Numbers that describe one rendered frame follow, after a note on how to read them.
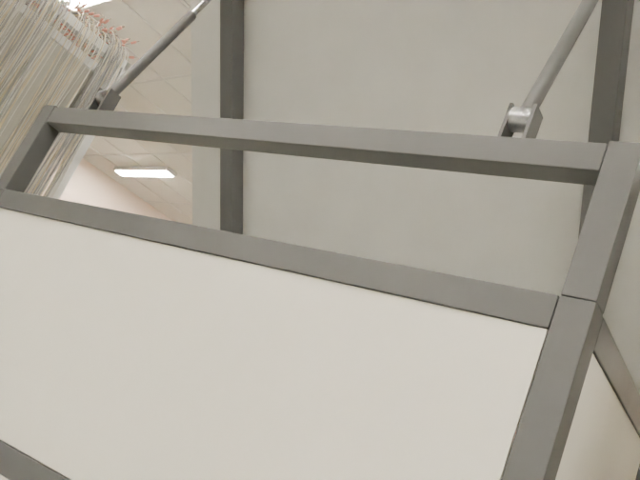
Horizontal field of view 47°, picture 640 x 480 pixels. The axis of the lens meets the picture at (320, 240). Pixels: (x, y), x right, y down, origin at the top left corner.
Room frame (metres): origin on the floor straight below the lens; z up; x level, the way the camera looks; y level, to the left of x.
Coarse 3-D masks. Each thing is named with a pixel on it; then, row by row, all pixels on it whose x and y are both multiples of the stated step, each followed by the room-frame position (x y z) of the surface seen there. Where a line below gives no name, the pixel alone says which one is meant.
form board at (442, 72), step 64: (192, 0) 1.58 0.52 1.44; (256, 0) 1.46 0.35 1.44; (320, 0) 1.35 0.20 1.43; (384, 0) 1.25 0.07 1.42; (448, 0) 1.17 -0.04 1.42; (512, 0) 1.09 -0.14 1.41; (576, 0) 1.02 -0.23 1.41; (192, 64) 1.65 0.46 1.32; (256, 64) 1.52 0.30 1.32; (320, 64) 1.41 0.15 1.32; (384, 64) 1.31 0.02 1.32; (448, 64) 1.22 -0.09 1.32; (512, 64) 1.14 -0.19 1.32; (576, 64) 1.06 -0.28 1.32; (384, 128) 1.36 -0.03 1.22; (448, 128) 1.27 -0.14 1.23; (576, 128) 1.11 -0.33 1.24; (192, 192) 1.81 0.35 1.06; (256, 192) 1.66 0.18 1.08; (320, 192) 1.53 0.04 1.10; (384, 192) 1.42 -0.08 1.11; (448, 192) 1.32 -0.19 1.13; (512, 192) 1.23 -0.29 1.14; (576, 192) 1.15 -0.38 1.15; (384, 256) 1.48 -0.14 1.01; (448, 256) 1.38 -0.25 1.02; (512, 256) 1.28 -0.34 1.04
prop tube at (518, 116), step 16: (592, 0) 0.87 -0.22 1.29; (576, 16) 0.87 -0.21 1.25; (576, 32) 0.86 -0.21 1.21; (560, 48) 0.85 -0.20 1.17; (560, 64) 0.84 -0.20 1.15; (544, 80) 0.83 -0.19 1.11; (528, 96) 0.83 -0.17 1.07; (544, 96) 0.83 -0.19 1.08; (512, 112) 0.82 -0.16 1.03; (528, 112) 0.81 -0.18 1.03; (512, 128) 0.83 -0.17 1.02
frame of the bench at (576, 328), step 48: (0, 192) 1.42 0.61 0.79; (192, 240) 1.08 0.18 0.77; (240, 240) 1.03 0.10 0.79; (384, 288) 0.87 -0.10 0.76; (432, 288) 0.83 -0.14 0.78; (480, 288) 0.79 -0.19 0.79; (576, 336) 0.72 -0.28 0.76; (576, 384) 0.73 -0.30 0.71; (624, 384) 0.88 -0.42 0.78; (528, 432) 0.73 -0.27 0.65
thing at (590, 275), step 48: (48, 144) 1.44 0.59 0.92; (192, 144) 1.20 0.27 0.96; (240, 144) 1.11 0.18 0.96; (288, 144) 1.03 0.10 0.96; (336, 144) 0.97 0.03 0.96; (384, 144) 0.92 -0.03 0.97; (432, 144) 0.88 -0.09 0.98; (480, 144) 0.84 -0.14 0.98; (528, 144) 0.80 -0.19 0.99; (576, 144) 0.76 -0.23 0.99; (624, 144) 0.73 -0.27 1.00; (624, 192) 0.72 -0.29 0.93; (624, 240) 0.74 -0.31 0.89; (576, 288) 0.73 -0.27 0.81
